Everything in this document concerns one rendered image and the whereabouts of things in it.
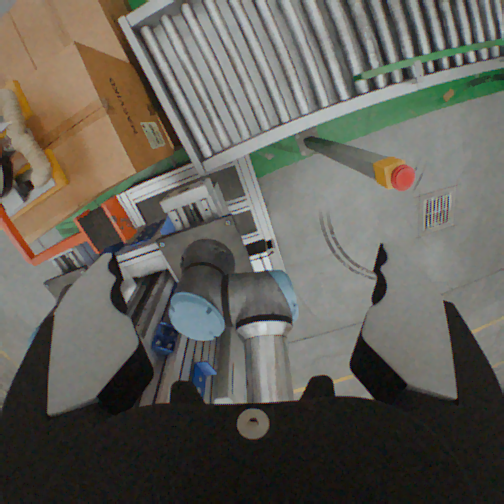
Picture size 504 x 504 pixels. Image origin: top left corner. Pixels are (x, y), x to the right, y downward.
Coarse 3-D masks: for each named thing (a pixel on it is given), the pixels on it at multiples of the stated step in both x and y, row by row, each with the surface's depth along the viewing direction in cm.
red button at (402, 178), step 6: (396, 168) 54; (402, 168) 53; (408, 168) 53; (396, 174) 54; (402, 174) 54; (408, 174) 54; (414, 174) 54; (396, 180) 55; (402, 180) 55; (408, 180) 55; (396, 186) 56; (402, 186) 55; (408, 186) 55
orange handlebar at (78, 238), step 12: (0, 144) 34; (0, 156) 34; (0, 204) 40; (0, 216) 40; (12, 228) 42; (12, 240) 42; (24, 240) 45; (72, 240) 43; (84, 240) 43; (24, 252) 44; (48, 252) 44; (60, 252) 45; (36, 264) 46
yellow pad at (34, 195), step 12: (48, 156) 45; (24, 168) 46; (60, 168) 48; (24, 180) 47; (60, 180) 48; (24, 192) 46; (36, 192) 49; (48, 192) 49; (24, 204) 50; (36, 204) 51; (12, 216) 52; (0, 228) 53
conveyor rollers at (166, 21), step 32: (256, 0) 67; (288, 0) 67; (352, 0) 66; (416, 0) 63; (448, 0) 61; (480, 0) 60; (192, 32) 72; (224, 32) 72; (320, 32) 73; (384, 32) 72; (416, 32) 71; (448, 32) 70; (480, 32) 66; (160, 64) 77; (192, 64) 78; (256, 64) 81; (288, 64) 79; (352, 64) 79; (448, 64) 76; (224, 96) 85; (256, 96) 85; (320, 96) 86; (192, 128) 90; (224, 128) 92
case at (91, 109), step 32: (64, 64) 45; (96, 64) 51; (128, 64) 71; (32, 96) 47; (64, 96) 49; (96, 96) 50; (128, 96) 66; (32, 128) 52; (64, 128) 53; (96, 128) 54; (128, 128) 62; (160, 128) 87; (64, 160) 57; (96, 160) 58; (128, 160) 59; (160, 160) 80; (64, 192) 62; (96, 192) 63; (32, 224) 66
